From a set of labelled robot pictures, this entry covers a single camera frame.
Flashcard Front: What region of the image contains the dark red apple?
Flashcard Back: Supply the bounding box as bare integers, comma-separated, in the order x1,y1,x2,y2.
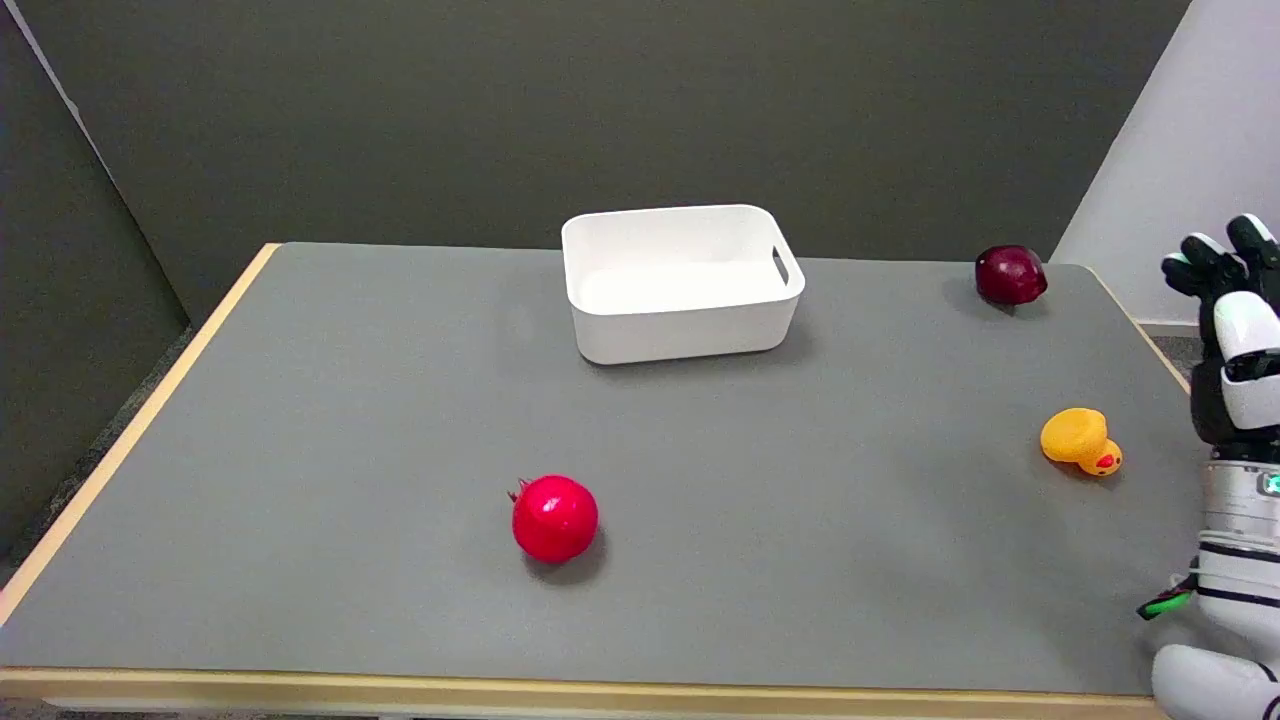
975,245,1049,307

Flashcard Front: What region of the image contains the grey table mat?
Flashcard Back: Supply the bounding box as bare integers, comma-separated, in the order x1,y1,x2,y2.
0,242,1280,698

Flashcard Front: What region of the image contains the yellow rubber duck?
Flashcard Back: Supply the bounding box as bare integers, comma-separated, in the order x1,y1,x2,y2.
1040,407,1124,477

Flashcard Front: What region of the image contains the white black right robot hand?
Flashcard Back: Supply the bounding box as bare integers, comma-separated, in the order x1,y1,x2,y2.
1160,213,1280,464

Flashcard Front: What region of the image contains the red pomegranate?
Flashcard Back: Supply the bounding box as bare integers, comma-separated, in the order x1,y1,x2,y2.
508,474,600,564

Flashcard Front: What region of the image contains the white plastic storage bin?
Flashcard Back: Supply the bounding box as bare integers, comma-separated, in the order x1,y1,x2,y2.
561,204,807,366

